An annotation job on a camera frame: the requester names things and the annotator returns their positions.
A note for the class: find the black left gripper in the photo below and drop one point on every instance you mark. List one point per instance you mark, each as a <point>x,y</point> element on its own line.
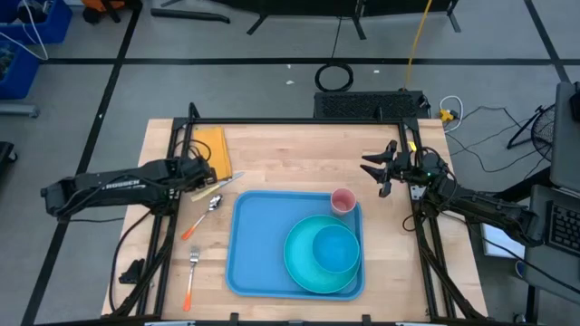
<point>197,172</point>

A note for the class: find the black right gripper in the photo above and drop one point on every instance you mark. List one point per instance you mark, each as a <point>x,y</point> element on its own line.
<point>405,169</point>

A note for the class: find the orange cloth napkin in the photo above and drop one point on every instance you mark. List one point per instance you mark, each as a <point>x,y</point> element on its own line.
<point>217,145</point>

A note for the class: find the pink cup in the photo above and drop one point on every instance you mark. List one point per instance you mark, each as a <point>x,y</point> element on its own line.
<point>343,200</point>

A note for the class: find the blue bowl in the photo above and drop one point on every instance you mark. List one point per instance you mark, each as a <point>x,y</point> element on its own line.
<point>336,249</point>

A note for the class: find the teal plate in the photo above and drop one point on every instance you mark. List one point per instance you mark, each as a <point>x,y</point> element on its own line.
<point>299,258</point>

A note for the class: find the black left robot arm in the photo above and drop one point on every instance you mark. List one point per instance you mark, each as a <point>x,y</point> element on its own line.
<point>118,185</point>

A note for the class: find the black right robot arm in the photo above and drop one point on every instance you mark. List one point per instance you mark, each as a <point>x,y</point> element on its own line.
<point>480,206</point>

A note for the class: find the blue plastic tray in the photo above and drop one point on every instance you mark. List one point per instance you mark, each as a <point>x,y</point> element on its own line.
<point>258,244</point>

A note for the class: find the black perforated computer case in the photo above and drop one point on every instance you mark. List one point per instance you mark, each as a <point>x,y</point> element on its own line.
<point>367,105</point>

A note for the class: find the yellow power plug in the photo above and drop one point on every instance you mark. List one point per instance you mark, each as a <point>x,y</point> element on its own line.
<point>446,115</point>

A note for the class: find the white flat panel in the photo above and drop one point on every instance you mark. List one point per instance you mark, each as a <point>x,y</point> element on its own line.
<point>496,244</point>

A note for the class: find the black tube on floor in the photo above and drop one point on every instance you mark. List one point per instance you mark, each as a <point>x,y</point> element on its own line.
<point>190,15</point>

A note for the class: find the grey monitor back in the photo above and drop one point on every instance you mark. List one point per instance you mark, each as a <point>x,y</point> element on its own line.
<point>566,136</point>

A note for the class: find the orange and black tool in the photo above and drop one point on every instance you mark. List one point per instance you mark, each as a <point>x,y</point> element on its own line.
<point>102,4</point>

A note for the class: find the grey desk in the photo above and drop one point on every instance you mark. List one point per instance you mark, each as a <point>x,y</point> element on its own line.
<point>539,271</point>

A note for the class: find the black keyboard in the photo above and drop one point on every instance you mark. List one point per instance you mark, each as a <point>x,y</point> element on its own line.
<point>564,228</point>

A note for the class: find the blue storage bin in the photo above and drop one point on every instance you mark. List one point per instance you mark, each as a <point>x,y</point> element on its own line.
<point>54,27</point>
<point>25,77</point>

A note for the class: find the black aluminium table frame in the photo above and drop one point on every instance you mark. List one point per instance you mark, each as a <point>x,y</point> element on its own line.
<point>294,121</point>

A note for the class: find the small black bracket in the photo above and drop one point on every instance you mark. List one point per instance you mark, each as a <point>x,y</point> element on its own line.
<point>133,271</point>

